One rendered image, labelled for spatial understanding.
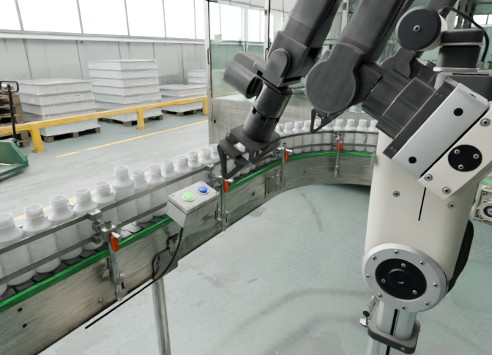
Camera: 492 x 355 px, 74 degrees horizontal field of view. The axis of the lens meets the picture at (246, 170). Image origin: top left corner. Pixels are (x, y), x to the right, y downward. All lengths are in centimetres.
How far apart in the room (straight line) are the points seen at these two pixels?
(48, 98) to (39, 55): 202
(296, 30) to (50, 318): 84
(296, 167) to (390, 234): 105
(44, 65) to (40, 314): 778
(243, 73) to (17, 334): 76
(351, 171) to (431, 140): 139
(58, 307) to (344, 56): 85
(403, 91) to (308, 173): 133
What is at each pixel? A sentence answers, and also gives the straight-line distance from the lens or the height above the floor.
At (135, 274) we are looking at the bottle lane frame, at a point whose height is 87.
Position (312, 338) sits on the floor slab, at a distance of 207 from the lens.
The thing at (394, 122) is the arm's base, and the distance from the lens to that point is 49.
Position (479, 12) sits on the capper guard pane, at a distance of 538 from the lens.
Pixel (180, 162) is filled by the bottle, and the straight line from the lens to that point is 113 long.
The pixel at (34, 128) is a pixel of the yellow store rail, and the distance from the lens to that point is 610.
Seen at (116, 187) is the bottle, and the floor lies 115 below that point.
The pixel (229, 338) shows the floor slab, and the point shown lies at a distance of 204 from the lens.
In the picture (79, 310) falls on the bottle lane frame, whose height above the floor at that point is 87.
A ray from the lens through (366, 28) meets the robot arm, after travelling 51.
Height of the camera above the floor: 150
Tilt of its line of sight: 20 degrees down
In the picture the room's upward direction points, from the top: straight up
